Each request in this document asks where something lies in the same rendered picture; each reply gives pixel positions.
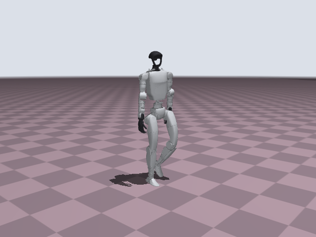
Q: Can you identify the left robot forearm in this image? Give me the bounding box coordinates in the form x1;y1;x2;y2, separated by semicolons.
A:
167;95;174;110

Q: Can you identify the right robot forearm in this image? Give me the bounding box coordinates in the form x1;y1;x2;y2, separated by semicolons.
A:
138;93;145;118

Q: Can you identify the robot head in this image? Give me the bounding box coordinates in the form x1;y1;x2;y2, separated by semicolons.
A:
149;51;162;71

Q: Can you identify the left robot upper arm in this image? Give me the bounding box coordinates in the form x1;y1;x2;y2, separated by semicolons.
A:
166;71;174;96

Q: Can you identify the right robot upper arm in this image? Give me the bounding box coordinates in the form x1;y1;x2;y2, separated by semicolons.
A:
139;73;149;100

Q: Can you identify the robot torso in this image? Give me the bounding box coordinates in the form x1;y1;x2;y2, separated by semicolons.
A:
146;68;167;120

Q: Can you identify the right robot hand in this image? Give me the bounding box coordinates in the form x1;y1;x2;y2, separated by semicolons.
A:
138;114;147;133

